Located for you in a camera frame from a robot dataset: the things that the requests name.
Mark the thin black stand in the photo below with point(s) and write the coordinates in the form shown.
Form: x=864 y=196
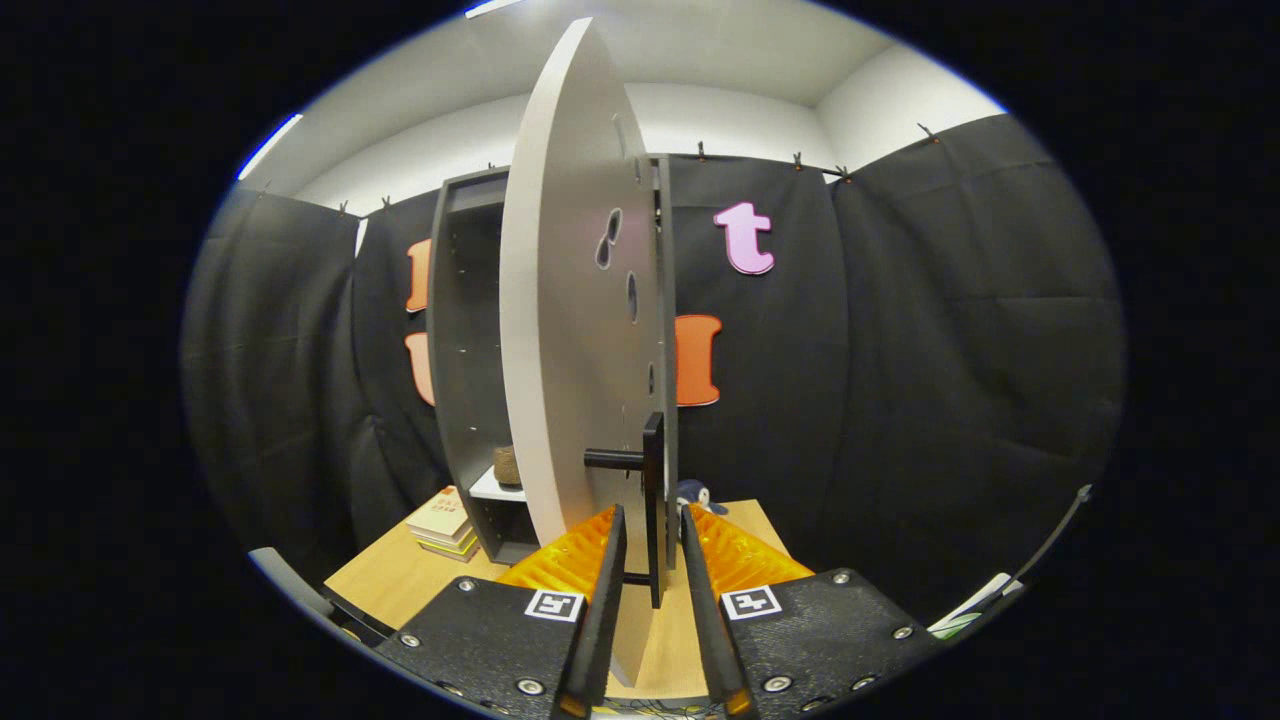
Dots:
x=1060 y=530

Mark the black backdrop cloth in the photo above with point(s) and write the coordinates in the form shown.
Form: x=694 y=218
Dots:
x=950 y=350

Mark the stack of books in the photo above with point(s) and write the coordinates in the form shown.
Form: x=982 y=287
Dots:
x=440 y=520

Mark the dark grey shoe cabinet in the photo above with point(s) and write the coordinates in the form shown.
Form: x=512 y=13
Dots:
x=465 y=350

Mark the white shoe cabinet door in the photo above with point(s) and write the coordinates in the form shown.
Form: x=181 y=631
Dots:
x=570 y=350

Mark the brown fuzzy shoe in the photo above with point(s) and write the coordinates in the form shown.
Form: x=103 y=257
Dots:
x=507 y=466

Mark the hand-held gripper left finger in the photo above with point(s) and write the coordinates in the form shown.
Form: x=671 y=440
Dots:
x=605 y=620

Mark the white sheet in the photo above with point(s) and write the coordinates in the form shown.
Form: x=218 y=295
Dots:
x=975 y=605

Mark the white cabinet shelf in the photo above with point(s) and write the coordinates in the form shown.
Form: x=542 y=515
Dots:
x=492 y=492

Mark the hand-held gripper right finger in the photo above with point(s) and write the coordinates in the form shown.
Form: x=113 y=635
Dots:
x=712 y=630

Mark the small penguin toy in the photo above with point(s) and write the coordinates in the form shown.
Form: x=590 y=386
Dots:
x=695 y=492

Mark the long ceiling light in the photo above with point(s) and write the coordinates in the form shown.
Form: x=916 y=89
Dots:
x=490 y=8
x=268 y=147

